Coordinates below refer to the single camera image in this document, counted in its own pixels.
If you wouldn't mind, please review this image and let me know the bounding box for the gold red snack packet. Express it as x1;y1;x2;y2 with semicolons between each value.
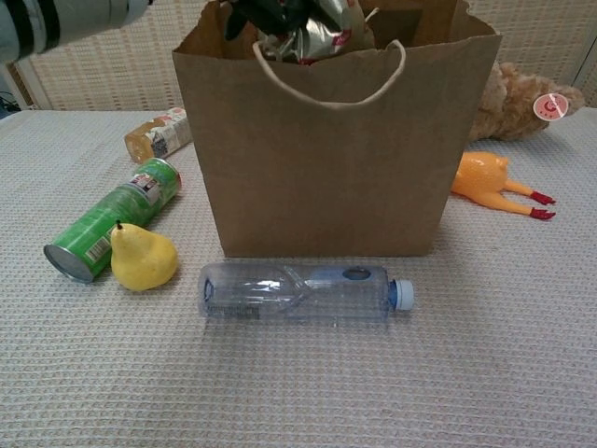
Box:
254;0;374;66

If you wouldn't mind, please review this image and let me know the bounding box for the clear plastic water bottle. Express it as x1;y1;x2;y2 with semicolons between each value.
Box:
198;261;415;326

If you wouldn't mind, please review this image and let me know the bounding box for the green chips can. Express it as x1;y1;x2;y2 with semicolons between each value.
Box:
43;157;182;285

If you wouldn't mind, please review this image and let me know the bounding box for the brown paper shopping bag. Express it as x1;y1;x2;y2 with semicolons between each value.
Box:
171;0;504;259

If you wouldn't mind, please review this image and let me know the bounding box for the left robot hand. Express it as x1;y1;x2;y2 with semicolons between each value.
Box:
225;0;309;41

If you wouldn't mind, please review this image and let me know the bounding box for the orange rubber chicken toy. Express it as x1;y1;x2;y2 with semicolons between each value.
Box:
450;151;557;222

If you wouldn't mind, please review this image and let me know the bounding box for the amber tea bottle with label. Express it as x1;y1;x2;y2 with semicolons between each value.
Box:
123;106;190;164

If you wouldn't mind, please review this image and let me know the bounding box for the yellow lemon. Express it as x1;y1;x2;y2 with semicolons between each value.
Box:
110;222;179;292

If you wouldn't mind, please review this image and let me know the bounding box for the white woven tablecloth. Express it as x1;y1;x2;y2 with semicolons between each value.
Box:
0;109;597;448

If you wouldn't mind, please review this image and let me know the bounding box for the brown teddy bear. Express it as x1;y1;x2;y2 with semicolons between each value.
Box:
468;60;587;143

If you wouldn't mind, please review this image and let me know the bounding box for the woven folding screen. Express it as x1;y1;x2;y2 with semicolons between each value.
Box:
0;0;597;113

